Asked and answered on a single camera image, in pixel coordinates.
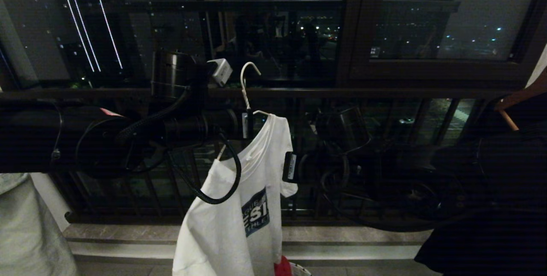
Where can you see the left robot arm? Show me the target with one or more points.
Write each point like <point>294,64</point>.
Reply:
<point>38,139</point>

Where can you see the black hanging garment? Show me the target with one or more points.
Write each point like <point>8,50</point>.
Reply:
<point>495,207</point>

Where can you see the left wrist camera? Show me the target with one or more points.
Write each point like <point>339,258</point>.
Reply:
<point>221,71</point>

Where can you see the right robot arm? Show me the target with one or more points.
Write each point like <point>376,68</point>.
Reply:
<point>397,169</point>

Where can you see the dark metal balcony railing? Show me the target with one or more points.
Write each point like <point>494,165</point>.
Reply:
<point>307,93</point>

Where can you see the dark brown window frame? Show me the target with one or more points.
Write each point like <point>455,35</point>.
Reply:
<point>436,71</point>

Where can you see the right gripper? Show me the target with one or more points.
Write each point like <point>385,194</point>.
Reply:
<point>304,168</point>

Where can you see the red cloth item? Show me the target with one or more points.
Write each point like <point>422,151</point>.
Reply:
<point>282,268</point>

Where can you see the pale grey hanging garment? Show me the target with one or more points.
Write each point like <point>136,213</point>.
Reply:
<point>25,229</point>

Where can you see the white printed t-shirt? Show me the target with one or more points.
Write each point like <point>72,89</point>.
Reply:
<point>222,233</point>

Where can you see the wooden clothes hanger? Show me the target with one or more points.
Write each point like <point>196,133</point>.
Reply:
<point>510,101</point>

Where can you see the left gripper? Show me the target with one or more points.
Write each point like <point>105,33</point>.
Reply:
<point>220,124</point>

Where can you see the white laundry basket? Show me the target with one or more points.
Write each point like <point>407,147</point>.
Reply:
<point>300,271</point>

